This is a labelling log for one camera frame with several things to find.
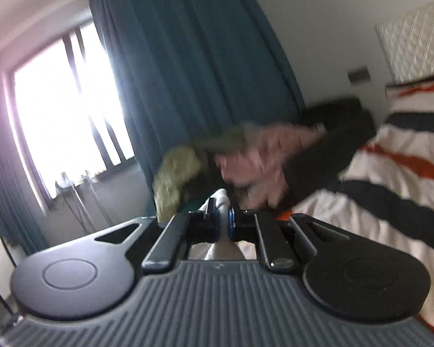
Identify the white black chair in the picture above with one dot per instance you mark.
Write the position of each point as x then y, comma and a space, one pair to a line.
10, 257

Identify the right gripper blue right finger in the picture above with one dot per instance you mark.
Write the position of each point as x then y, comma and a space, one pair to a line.
263, 230

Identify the white garment steamer stand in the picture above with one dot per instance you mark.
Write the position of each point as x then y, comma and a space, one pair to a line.
73, 196

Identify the dark wall switch panel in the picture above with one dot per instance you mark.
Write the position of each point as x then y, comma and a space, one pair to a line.
359, 75

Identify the pink garment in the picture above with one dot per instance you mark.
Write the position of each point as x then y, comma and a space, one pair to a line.
257, 169

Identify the left teal curtain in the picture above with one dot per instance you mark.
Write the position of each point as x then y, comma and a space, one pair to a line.
17, 224

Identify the white track jacket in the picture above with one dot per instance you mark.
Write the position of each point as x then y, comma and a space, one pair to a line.
224, 248

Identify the white quilted headboard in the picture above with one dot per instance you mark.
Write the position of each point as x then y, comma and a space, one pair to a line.
407, 42

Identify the olive green garment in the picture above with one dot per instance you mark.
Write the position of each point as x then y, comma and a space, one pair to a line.
234, 137

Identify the striped bed blanket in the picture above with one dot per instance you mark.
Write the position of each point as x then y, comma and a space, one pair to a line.
386, 193

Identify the yellow-green knit blanket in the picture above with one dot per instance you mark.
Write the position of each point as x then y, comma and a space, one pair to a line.
179, 166

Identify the window with dark frame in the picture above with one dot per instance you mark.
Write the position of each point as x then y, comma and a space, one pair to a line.
67, 113

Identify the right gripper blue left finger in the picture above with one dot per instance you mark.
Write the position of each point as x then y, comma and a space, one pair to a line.
184, 229

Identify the right teal curtain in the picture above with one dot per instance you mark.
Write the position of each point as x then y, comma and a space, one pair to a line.
188, 69

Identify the teal curtain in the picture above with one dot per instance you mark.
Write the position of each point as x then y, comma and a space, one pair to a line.
188, 69
17, 224

